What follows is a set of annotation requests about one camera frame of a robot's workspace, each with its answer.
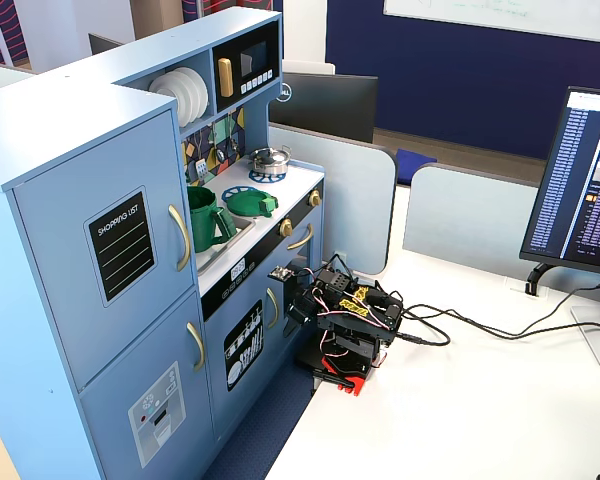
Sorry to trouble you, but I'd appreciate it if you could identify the black Dell monitor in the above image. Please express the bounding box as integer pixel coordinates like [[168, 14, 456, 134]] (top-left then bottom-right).
[[268, 70, 380, 145]]

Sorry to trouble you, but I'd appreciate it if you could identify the green plastic pitcher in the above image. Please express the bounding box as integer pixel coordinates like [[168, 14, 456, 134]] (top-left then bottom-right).
[[186, 185, 239, 254]]

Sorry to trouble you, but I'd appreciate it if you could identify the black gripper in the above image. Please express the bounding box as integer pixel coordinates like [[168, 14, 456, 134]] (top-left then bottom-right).
[[281, 279, 328, 338]]

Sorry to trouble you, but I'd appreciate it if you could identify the gold oven door handle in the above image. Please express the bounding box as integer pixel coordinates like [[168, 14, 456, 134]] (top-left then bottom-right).
[[285, 223, 315, 251]]

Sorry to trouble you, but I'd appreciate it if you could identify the blue round stove burner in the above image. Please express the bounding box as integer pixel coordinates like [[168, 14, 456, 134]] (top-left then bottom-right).
[[220, 184, 267, 202], [248, 168, 288, 184]]

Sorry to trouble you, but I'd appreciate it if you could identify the grey toy sink basin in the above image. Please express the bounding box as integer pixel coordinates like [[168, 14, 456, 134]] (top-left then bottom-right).
[[196, 216, 257, 275]]

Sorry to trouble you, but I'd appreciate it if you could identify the gold dishwasher door handle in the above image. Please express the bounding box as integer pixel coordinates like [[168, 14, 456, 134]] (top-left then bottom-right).
[[265, 286, 280, 330]]

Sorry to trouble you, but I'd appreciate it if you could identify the grey desk divider panel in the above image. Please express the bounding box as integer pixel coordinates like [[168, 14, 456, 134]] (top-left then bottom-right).
[[401, 161, 542, 282], [268, 123, 399, 276]]

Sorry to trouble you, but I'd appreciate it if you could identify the black monitor showing text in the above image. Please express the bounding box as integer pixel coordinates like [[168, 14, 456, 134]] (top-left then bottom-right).
[[518, 85, 600, 279]]

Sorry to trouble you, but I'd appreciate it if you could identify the steel toy pot with lid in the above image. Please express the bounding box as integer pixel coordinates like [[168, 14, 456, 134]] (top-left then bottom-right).
[[249, 145, 293, 177]]

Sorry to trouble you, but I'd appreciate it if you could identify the blue wooden toy kitchen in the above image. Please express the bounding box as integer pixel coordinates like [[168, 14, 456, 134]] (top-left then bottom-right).
[[0, 8, 326, 480]]

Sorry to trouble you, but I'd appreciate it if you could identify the black toy microwave door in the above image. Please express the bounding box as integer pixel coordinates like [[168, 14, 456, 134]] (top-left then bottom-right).
[[211, 23, 281, 113]]

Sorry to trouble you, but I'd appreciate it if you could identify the black power cable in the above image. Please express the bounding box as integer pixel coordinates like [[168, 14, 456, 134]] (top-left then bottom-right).
[[397, 319, 600, 347]]

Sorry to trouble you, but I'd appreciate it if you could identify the black shopping list chalkboard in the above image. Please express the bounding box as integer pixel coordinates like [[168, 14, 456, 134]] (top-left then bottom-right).
[[88, 190, 159, 304]]

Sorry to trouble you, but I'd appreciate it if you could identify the black monitor stand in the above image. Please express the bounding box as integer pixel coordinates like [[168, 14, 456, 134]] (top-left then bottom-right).
[[524, 261, 557, 296]]

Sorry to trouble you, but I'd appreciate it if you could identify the black usb cable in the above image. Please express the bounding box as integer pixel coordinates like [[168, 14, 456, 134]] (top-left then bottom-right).
[[402, 279, 600, 341]]

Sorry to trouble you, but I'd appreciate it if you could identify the silver monitor base plate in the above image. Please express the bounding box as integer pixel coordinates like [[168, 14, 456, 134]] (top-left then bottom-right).
[[570, 304, 600, 370]]

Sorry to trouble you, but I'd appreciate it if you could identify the wooden microwave handle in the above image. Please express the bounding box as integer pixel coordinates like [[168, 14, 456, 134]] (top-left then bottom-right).
[[217, 57, 234, 98]]

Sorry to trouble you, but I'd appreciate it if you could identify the red table clamp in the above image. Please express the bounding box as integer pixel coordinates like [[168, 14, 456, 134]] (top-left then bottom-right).
[[313, 356, 367, 397]]

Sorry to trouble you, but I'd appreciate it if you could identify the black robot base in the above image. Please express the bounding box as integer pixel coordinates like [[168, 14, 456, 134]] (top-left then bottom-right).
[[318, 324, 386, 376]]

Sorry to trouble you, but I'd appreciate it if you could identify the white toy plate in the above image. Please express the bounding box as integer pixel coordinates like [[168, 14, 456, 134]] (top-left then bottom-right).
[[148, 73, 187, 127], [165, 69, 201, 125], [179, 66, 211, 121]]

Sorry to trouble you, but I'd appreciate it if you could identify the gold fridge door handle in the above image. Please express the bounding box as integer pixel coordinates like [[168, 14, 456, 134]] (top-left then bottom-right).
[[167, 203, 192, 273], [186, 320, 207, 373]]

